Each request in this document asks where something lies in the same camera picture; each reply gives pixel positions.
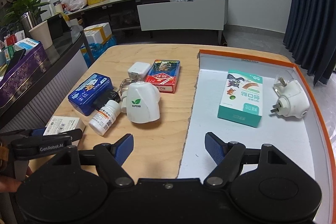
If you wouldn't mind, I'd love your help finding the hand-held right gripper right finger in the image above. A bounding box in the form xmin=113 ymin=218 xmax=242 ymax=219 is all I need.
xmin=203 ymin=132 xmax=285 ymax=188

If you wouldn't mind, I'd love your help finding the grey television cabinet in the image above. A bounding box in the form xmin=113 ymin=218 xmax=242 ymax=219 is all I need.
xmin=64 ymin=0 xmax=229 ymax=39

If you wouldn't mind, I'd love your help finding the beige paper cup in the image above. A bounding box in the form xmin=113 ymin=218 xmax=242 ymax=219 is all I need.
xmin=29 ymin=21 xmax=54 ymax=50

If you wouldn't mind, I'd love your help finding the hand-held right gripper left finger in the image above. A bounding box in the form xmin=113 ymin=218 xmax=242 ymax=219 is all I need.
xmin=51 ymin=134 xmax=135 ymax=187

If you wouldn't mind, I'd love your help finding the teal bandage box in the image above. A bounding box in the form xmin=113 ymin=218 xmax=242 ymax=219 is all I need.
xmin=217 ymin=70 xmax=263 ymax=128

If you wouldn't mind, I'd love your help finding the plain white plug-in heater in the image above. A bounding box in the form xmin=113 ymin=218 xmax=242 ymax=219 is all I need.
xmin=270 ymin=76 xmax=310 ymax=121

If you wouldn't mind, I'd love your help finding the large leafy houseplant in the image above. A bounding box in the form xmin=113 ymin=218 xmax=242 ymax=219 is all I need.
xmin=0 ymin=0 xmax=50 ymax=29

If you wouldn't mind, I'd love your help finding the red playing card box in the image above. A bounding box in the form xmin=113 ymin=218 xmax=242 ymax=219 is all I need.
xmin=145 ymin=59 xmax=181 ymax=94

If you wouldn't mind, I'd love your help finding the dark blue curtain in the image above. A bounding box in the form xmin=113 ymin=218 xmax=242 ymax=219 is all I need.
xmin=283 ymin=0 xmax=336 ymax=86

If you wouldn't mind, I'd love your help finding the steel thermos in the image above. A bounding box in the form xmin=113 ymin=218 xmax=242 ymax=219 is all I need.
xmin=20 ymin=11 xmax=38 ymax=31

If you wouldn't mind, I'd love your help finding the person's left hand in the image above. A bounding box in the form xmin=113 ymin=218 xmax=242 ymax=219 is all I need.
xmin=0 ymin=166 xmax=33 ymax=193

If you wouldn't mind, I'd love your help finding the black tablet stand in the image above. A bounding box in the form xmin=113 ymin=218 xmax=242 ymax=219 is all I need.
xmin=47 ymin=13 xmax=71 ymax=39

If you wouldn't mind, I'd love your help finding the black plug adapter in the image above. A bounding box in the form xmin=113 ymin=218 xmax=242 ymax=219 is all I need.
xmin=93 ymin=90 xmax=121 ymax=111

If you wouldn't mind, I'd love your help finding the white and blue medicine box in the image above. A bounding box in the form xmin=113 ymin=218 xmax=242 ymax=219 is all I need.
xmin=14 ymin=39 xmax=41 ymax=52

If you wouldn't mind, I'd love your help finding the red and white box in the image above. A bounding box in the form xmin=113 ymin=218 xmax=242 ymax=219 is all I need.
xmin=5 ymin=31 xmax=27 ymax=46

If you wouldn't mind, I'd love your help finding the white small cardboard box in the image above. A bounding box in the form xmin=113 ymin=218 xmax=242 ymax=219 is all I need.
xmin=43 ymin=116 xmax=86 ymax=147

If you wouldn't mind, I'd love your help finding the blue plastic bag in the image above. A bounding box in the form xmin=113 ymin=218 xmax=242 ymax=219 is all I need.
xmin=80 ymin=35 xmax=117 ymax=68

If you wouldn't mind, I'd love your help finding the white cabinet drawer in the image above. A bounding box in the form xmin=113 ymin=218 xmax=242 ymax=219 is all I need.
xmin=136 ymin=0 xmax=226 ymax=31

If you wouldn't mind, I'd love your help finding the purple patterned tin box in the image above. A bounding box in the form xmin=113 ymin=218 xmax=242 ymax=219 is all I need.
xmin=0 ymin=42 xmax=48 ymax=109

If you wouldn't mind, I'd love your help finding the white plug-in heater leaf logo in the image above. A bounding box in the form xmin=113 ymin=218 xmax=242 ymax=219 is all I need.
xmin=126 ymin=81 xmax=161 ymax=124

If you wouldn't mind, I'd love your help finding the white square charger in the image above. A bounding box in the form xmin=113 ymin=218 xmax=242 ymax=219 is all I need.
xmin=127 ymin=62 xmax=151 ymax=80

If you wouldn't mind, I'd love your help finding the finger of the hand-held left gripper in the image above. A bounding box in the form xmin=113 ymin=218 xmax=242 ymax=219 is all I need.
xmin=11 ymin=129 xmax=84 ymax=148
xmin=0 ymin=128 xmax=47 ymax=138

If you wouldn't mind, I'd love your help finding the white foam box yellow tape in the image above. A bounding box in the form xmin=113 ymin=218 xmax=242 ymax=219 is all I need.
xmin=83 ymin=22 xmax=113 ymax=45

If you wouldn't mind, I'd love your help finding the blue tin box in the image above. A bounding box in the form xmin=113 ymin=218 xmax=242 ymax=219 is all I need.
xmin=68 ymin=72 xmax=114 ymax=116

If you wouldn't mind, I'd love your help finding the white pill bottle orange label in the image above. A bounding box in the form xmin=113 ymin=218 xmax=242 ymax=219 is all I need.
xmin=88 ymin=100 xmax=122 ymax=136

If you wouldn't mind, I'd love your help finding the orange-rimmed white tray box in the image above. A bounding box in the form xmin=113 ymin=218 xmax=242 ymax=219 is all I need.
xmin=177 ymin=49 xmax=335 ymax=224

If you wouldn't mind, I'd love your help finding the dark glass side counter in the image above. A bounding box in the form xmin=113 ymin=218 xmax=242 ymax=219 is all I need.
xmin=0 ymin=26 xmax=88 ymax=131

